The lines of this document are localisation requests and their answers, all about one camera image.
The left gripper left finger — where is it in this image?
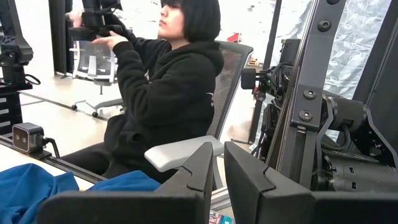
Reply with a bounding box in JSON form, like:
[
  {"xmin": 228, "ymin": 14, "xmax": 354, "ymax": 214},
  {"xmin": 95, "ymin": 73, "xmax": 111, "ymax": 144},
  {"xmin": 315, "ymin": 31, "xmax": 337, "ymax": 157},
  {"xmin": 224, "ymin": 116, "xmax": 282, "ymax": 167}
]
[{"xmin": 37, "ymin": 141, "xmax": 215, "ymax": 224}]

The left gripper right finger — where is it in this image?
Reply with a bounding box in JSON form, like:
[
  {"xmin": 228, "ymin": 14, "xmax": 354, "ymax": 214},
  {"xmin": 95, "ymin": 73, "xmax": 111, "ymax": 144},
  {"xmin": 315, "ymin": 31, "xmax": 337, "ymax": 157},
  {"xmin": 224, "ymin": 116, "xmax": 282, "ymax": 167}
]
[{"xmin": 223, "ymin": 141, "xmax": 398, "ymax": 224}]

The dark blue garment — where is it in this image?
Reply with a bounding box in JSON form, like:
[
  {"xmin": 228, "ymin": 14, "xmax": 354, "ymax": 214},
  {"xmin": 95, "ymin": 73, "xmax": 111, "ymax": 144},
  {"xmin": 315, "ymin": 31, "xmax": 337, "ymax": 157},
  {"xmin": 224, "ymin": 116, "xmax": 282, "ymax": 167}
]
[{"xmin": 0, "ymin": 163, "xmax": 161, "ymax": 224}]

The person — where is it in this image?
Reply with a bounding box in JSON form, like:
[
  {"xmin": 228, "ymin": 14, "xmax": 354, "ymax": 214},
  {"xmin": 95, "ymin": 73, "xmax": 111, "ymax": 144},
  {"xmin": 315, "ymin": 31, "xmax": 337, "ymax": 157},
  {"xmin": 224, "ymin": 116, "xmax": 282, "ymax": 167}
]
[{"xmin": 60, "ymin": 0, "xmax": 224, "ymax": 184}]

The grey mesh office chair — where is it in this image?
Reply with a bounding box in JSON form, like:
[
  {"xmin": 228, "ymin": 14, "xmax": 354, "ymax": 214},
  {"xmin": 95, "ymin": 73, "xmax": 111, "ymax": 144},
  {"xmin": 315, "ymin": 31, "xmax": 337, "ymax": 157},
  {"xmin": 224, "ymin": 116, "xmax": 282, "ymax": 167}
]
[{"xmin": 144, "ymin": 40, "xmax": 254, "ymax": 212}]

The white office chair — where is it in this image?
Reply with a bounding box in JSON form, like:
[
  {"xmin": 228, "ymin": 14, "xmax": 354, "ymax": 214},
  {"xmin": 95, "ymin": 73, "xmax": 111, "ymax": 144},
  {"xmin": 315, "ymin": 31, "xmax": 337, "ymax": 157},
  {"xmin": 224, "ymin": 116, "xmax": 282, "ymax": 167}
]
[{"xmin": 70, "ymin": 40, "xmax": 125, "ymax": 119}]

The person's hand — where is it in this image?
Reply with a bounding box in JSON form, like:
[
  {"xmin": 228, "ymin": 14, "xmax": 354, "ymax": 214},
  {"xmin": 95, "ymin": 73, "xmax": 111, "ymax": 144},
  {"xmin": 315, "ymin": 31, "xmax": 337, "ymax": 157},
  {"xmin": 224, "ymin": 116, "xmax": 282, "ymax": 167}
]
[
  {"xmin": 91, "ymin": 30, "xmax": 128, "ymax": 50},
  {"xmin": 66, "ymin": 9, "xmax": 84, "ymax": 29}
]

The thin black pole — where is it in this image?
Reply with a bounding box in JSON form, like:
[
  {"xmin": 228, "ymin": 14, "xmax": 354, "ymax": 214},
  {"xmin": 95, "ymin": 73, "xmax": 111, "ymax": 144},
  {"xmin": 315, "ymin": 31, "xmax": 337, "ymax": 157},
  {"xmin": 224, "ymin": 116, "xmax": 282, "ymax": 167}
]
[{"xmin": 248, "ymin": 0, "xmax": 283, "ymax": 144}]

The silver patterned curtain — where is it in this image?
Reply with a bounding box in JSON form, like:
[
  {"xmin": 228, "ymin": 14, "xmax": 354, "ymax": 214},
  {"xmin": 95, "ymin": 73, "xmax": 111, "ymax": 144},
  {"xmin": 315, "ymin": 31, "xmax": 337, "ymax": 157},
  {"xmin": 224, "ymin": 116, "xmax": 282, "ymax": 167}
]
[{"xmin": 289, "ymin": 0, "xmax": 392, "ymax": 144}]

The black rig stand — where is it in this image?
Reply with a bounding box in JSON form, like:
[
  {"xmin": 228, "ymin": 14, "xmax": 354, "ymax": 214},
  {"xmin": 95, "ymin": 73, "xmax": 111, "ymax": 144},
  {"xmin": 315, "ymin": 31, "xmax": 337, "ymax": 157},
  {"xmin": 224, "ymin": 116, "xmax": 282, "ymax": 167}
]
[{"xmin": 0, "ymin": 0, "xmax": 41, "ymax": 136}]

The black table frame rail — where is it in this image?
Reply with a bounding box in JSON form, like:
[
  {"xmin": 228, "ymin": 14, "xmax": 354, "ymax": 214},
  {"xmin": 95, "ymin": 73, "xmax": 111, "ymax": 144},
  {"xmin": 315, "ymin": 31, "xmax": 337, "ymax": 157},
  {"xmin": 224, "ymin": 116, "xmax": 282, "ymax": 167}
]
[{"xmin": 0, "ymin": 135, "xmax": 108, "ymax": 184}]

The black camera cable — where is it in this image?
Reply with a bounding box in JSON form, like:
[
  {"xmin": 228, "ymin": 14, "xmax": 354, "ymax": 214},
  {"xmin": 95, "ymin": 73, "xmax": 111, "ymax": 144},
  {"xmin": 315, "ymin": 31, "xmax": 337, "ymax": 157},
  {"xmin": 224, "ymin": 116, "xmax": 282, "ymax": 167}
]
[{"xmin": 43, "ymin": 136, "xmax": 62, "ymax": 159}]

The black metal frame upright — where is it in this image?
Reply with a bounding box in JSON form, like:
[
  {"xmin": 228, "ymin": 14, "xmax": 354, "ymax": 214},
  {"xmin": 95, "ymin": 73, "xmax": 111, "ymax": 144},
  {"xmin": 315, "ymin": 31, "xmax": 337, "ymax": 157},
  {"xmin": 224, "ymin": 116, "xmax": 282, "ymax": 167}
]
[{"xmin": 266, "ymin": 0, "xmax": 345, "ymax": 187}]

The grey camera box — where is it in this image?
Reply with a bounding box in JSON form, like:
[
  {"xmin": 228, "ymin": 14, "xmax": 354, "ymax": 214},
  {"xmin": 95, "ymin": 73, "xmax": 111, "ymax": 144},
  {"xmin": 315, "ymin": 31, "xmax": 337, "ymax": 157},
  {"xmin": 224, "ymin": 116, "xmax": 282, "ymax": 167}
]
[{"xmin": 12, "ymin": 122, "xmax": 46, "ymax": 155}]

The black post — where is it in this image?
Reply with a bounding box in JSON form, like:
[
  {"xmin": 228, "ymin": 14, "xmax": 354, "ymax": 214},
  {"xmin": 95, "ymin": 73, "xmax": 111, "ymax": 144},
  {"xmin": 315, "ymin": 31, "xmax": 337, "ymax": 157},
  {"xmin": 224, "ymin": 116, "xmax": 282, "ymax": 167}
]
[{"xmin": 48, "ymin": 0, "xmax": 75, "ymax": 75}]

